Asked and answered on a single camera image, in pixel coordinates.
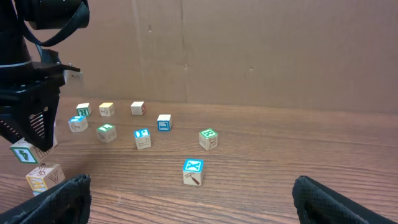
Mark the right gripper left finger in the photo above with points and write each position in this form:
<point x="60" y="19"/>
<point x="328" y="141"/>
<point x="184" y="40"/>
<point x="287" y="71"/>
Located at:
<point x="68" y="202"/>

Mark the white block green number side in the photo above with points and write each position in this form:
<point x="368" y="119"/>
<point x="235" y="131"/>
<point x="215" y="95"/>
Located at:
<point x="27" y="153"/>

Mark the green letter R block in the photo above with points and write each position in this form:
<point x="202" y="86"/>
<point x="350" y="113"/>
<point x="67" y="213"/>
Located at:
<point x="208" y="139"/>

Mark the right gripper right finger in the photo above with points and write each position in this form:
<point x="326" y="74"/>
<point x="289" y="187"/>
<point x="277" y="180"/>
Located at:
<point x="318" y="204"/>

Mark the yellow top block far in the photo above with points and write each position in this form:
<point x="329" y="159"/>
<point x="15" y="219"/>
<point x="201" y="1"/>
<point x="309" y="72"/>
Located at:
<point x="106" y="109"/>

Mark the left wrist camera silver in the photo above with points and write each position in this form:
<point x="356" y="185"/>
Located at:
<point x="72" y="77"/>

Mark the blue letter P block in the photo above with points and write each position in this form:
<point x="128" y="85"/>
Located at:
<point x="142" y="138"/>

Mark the white block top centre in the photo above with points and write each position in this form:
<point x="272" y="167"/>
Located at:
<point x="138" y="108"/>

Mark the blue letter X block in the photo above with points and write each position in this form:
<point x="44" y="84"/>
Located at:
<point x="193" y="172"/>

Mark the white block blue side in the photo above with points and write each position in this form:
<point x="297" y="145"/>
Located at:
<point x="164" y="122"/>

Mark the cardboard back panel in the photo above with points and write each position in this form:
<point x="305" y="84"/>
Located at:
<point x="327" y="55"/>

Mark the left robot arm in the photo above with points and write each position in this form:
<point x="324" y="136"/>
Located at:
<point x="30" y="28"/>

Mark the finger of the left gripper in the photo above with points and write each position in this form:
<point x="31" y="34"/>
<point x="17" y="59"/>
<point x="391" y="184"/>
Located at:
<point x="30" y="117"/>

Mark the wooden block airplane drawing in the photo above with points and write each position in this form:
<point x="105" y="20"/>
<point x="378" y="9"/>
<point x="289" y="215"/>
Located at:
<point x="45" y="176"/>

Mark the blue letter T block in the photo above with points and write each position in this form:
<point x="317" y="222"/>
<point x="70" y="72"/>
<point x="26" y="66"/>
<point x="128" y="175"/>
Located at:
<point x="78" y="123"/>

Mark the green number 7 block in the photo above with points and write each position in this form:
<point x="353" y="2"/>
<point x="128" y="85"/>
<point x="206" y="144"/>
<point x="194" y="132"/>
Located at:
<point x="106" y="133"/>

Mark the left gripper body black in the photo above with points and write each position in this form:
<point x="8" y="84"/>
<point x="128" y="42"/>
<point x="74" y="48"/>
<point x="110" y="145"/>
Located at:
<point x="32" y="87"/>

